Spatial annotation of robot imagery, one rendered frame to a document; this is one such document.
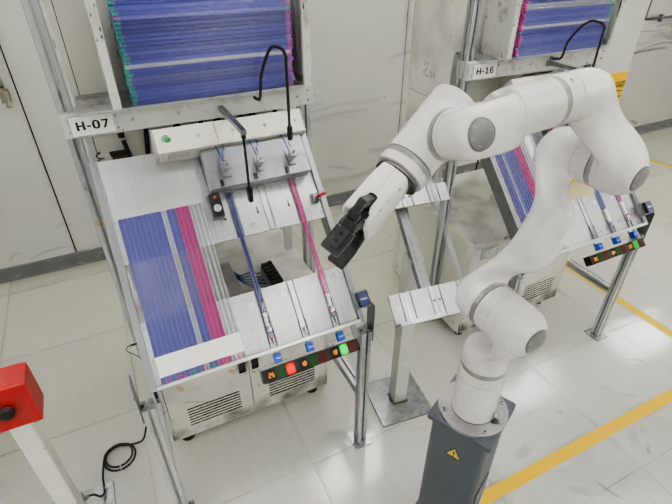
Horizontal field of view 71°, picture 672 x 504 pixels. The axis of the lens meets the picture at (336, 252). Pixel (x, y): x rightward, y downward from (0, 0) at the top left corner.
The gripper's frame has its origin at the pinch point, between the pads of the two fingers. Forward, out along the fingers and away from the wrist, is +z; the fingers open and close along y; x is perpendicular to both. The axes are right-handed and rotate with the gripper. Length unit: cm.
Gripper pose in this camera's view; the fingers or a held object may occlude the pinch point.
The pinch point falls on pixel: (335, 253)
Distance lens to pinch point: 72.4
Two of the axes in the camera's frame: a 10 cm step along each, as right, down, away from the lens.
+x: 7.8, 5.9, -2.1
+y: -0.9, -2.2, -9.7
